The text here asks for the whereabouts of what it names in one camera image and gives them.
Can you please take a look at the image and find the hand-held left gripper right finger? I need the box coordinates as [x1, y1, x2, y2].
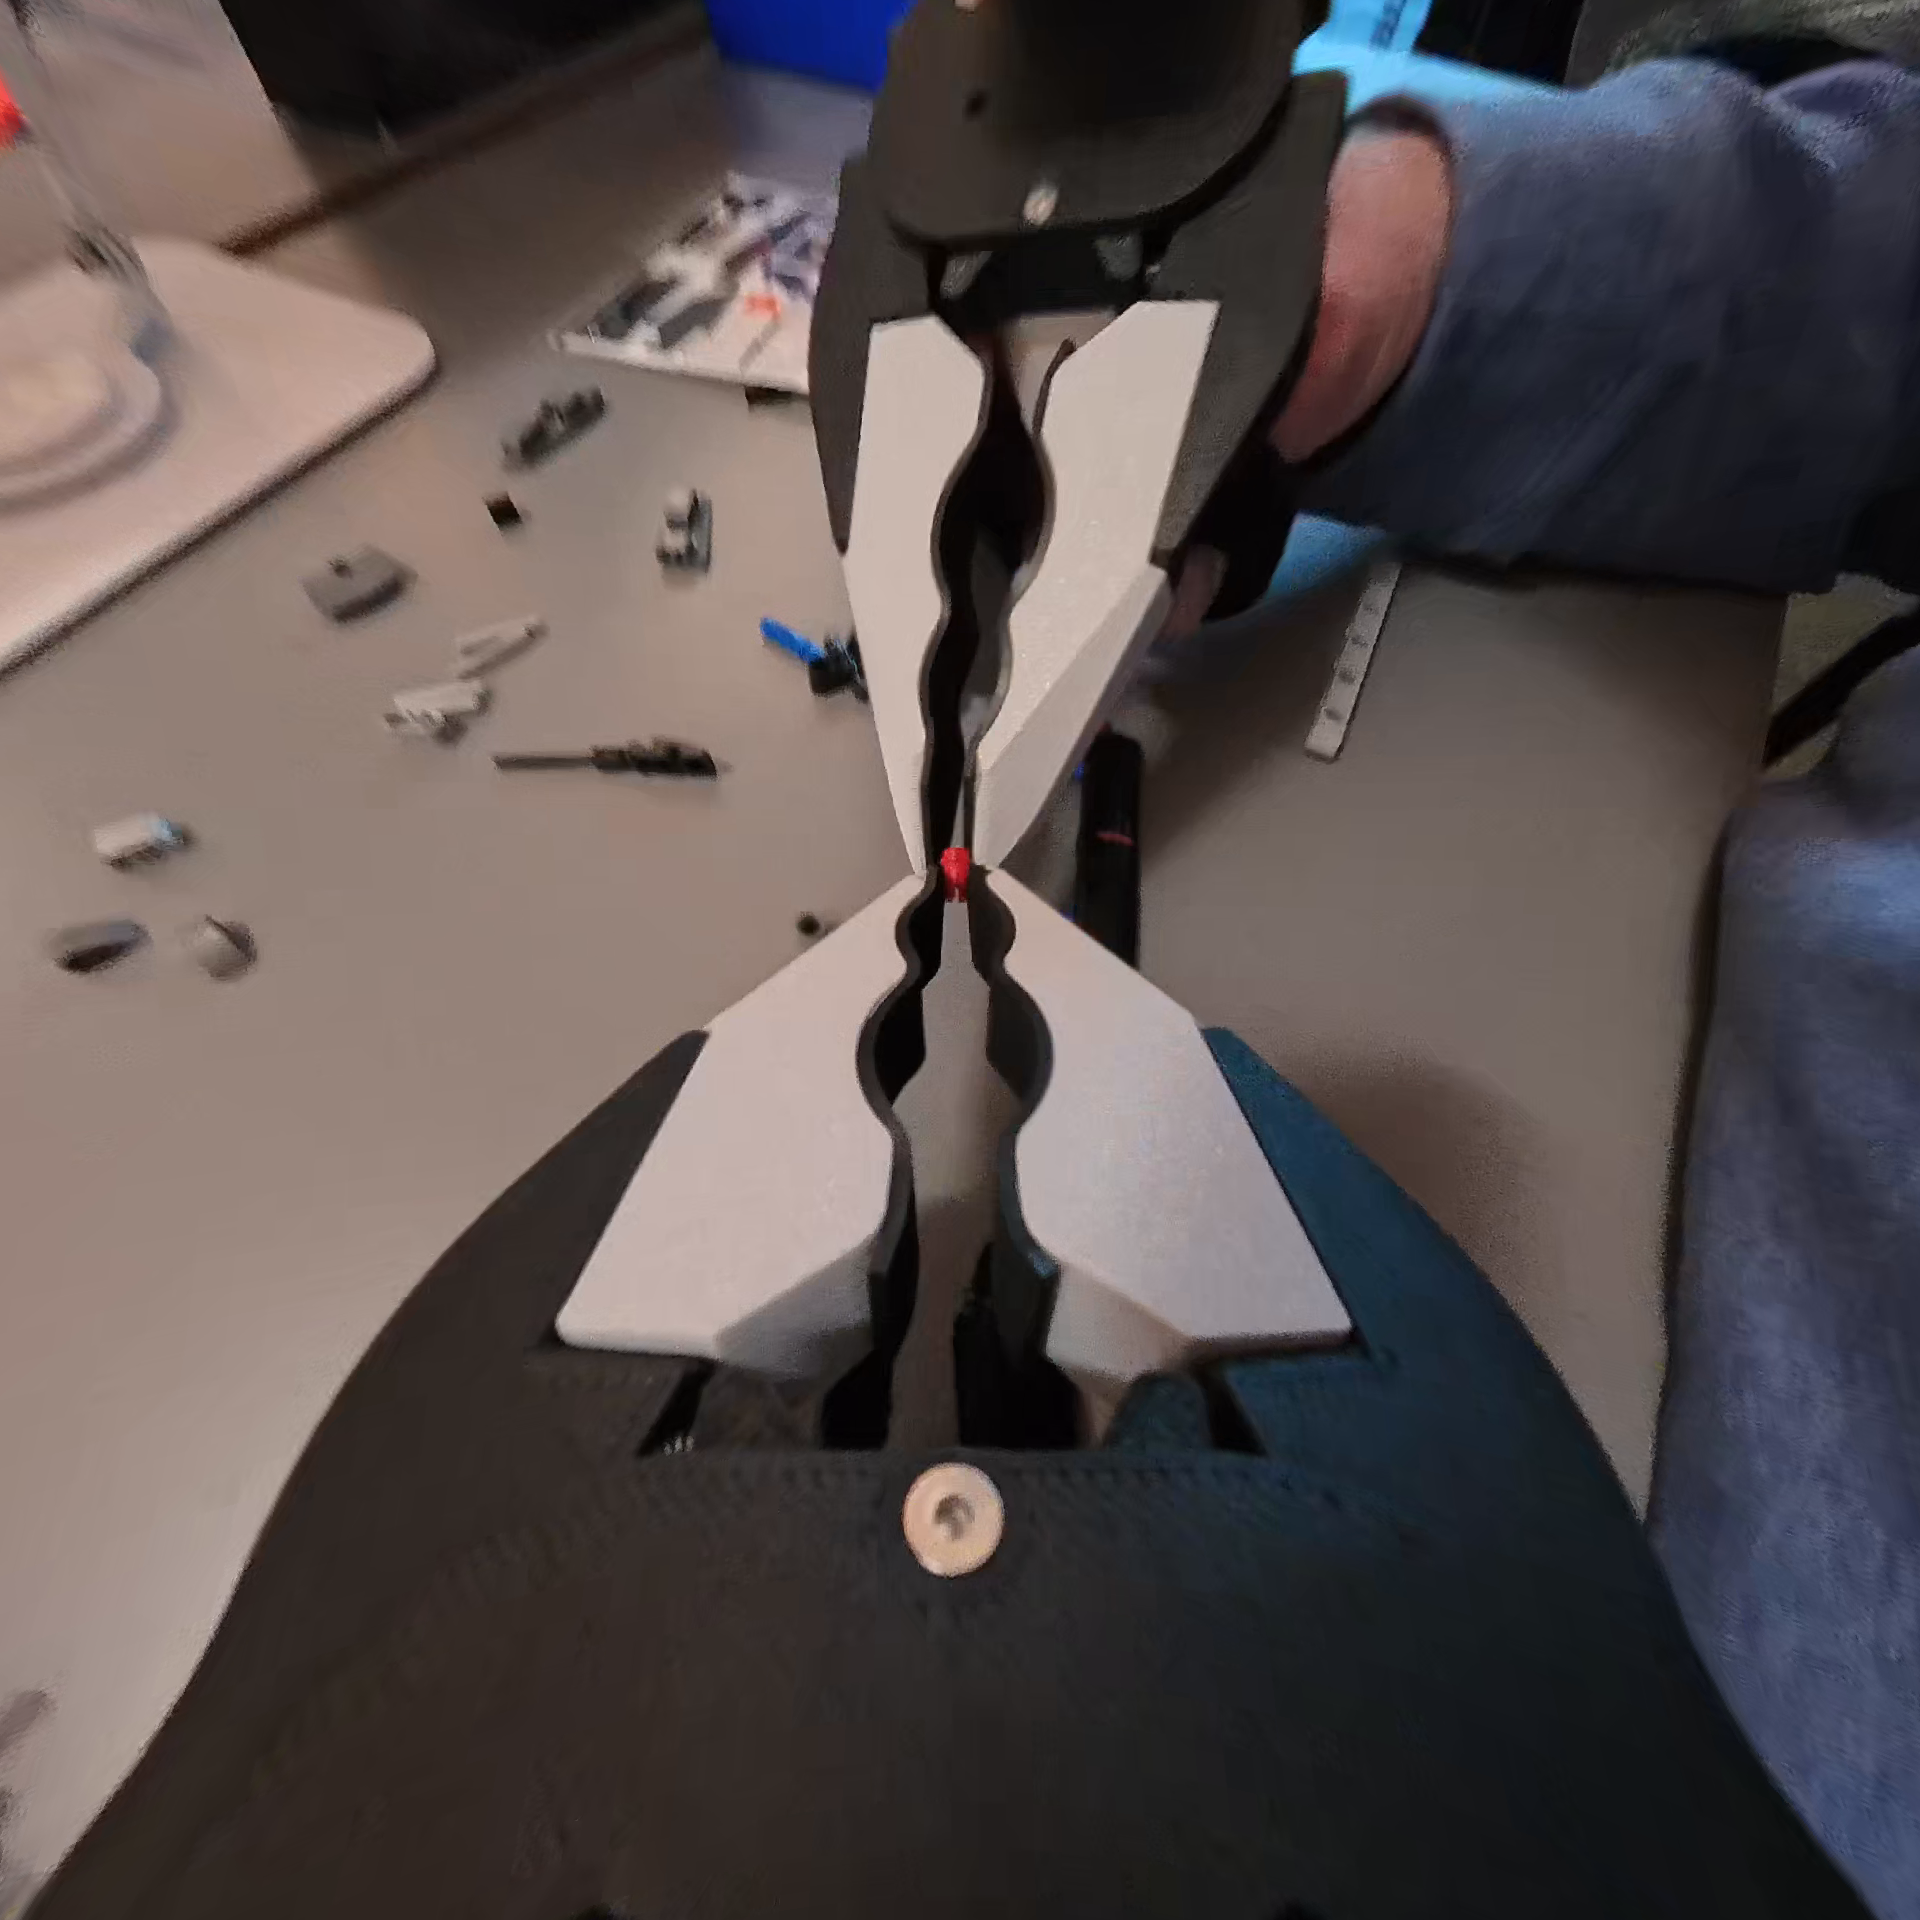
[957, 867, 1356, 1450]

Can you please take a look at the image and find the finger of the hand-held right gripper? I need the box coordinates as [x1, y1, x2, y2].
[835, 305, 999, 876]
[967, 296, 1225, 871]

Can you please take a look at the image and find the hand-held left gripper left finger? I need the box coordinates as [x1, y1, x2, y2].
[552, 876, 940, 1450]

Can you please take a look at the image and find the light grey lego beam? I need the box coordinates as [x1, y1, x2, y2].
[1303, 558, 1408, 759]

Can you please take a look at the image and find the black lego beam assembly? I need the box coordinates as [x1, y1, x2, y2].
[1068, 732, 1151, 975]

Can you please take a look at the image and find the person's right forearm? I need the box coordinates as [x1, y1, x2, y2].
[1306, 56, 1920, 593]

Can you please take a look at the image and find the lego sticker sheet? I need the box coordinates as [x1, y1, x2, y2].
[548, 168, 847, 394]

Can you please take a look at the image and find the black lego axle with connector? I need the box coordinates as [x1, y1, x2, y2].
[492, 738, 720, 781]

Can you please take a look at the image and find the grey curved lego piece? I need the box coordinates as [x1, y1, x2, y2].
[301, 548, 416, 622]

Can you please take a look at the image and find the person's right hand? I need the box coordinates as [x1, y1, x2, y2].
[1275, 129, 1460, 470]

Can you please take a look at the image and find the blue plastic bin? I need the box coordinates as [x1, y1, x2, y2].
[703, 0, 922, 94]

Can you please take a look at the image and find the person's blue clothing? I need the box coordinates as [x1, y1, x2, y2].
[1643, 659, 1920, 1920]

